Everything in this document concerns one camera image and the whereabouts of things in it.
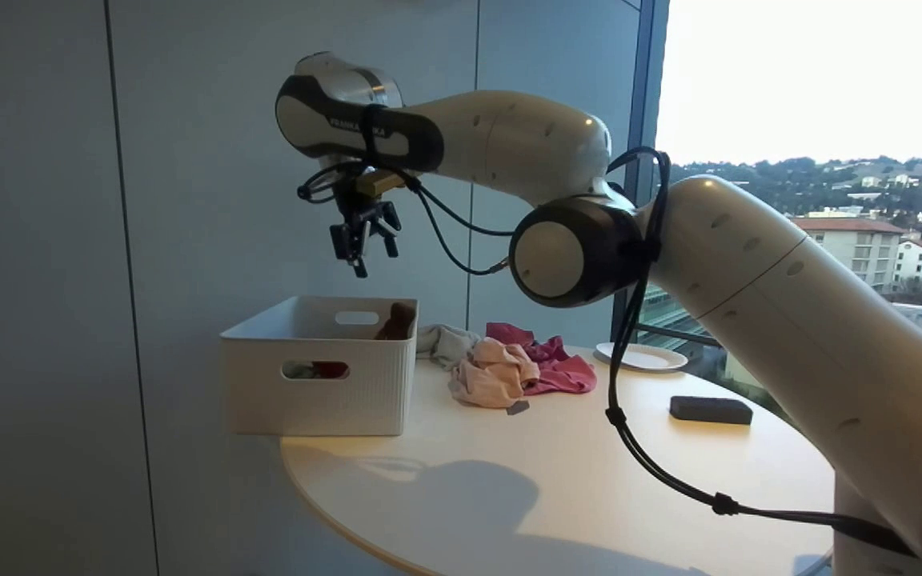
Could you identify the yellowish wrist camera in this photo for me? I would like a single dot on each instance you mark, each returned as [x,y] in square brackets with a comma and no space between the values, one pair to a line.
[383,183]

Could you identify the brown moose toy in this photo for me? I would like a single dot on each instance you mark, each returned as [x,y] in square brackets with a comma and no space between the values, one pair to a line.
[397,322]

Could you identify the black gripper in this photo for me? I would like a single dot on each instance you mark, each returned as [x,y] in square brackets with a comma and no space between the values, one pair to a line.
[359,211]

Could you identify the black rectangular block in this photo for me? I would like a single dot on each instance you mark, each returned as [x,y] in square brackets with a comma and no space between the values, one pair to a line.
[713,409]

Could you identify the peach shirt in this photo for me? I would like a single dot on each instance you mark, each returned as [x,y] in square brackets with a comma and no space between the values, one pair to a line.
[495,373]

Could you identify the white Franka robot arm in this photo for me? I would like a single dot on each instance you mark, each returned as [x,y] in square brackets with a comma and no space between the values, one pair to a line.
[761,288]

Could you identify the white paper plate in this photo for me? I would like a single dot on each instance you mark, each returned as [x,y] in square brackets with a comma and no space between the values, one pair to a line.
[643,355]

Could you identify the dark window frame post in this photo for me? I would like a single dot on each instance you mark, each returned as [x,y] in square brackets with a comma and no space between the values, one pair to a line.
[648,105]

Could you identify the magenta cloth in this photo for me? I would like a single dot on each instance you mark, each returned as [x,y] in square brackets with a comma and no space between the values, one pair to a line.
[562,373]

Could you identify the distant white apartment building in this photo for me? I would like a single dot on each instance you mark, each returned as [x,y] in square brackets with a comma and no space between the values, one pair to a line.
[850,251]

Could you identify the white plastic basket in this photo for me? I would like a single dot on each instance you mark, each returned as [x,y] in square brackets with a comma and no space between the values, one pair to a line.
[312,405]

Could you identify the grey knit cloth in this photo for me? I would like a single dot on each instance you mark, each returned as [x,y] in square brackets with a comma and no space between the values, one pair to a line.
[445,342]

